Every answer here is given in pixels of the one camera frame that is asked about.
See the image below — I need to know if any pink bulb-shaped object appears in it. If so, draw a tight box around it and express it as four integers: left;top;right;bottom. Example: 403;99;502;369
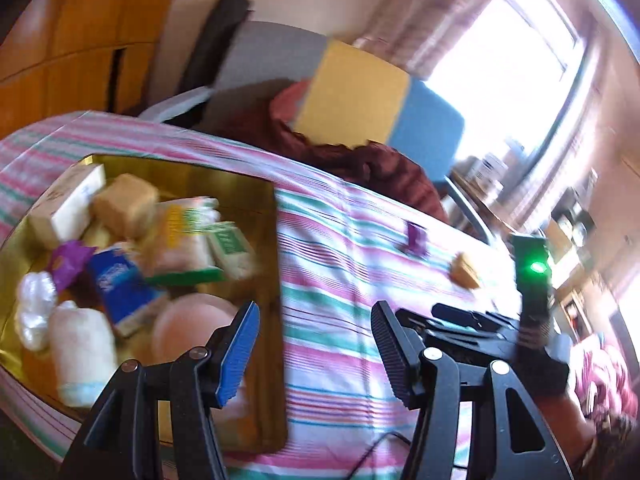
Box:
151;292;238;363

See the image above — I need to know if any purple origami paper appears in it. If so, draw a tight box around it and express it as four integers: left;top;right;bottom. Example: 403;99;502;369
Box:
400;221;428;258

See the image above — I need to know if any blue Tempo tissue pack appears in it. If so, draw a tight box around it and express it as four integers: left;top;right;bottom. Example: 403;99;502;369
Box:
87;247;168;338

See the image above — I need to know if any cream knitted sock roll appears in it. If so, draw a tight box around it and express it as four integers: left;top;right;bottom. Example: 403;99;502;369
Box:
48;300;117;408

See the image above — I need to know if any rice cracker snack packet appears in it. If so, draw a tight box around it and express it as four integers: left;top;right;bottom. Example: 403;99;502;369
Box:
140;196;224;287

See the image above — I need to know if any gold square tin tray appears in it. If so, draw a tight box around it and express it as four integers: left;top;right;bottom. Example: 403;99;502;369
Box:
0;154;289;456

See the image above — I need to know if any purple snack packet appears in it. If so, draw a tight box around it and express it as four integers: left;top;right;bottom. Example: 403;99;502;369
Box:
47;240;96;292

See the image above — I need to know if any white plastic bag ball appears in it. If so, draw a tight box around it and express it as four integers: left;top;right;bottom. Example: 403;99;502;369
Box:
14;271;58;352

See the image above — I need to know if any yellow sponge block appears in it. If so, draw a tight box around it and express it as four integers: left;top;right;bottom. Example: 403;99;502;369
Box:
91;174;160;240

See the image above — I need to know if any cream box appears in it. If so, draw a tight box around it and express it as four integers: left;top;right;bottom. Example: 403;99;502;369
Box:
27;164;106;250

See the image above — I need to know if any green white small box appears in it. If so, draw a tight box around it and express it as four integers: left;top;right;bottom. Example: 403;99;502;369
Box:
206;221;257;281

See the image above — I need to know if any right hand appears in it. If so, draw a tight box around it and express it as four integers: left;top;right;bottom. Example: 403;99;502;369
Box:
535;390;597;464

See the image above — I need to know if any pink blanket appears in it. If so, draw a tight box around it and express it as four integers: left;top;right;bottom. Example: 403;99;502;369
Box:
572;334;639;420

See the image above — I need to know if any striped pink green tablecloth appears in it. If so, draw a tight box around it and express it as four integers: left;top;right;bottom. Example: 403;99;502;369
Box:
1;112;518;479

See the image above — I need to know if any shelf with clutter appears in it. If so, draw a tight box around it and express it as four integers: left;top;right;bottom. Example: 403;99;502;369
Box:
449;144;640;340

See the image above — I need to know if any dark red jacket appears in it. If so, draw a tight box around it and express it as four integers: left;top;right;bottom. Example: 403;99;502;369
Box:
219;79;450;224

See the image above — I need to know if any grey yellow blue armchair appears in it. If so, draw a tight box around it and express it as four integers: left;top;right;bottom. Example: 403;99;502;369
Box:
140;21;494;244

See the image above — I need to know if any pink patterned curtain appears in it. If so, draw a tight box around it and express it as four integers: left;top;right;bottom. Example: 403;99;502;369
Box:
354;0;490;79

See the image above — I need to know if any black rolled mat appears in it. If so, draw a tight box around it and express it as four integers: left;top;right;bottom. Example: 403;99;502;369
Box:
177;0;253;93

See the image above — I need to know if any wooden wardrobe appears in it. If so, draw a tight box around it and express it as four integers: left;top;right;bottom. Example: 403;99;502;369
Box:
1;0;171;136

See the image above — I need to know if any black cable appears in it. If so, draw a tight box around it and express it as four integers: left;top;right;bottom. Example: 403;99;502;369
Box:
347;429;414;480

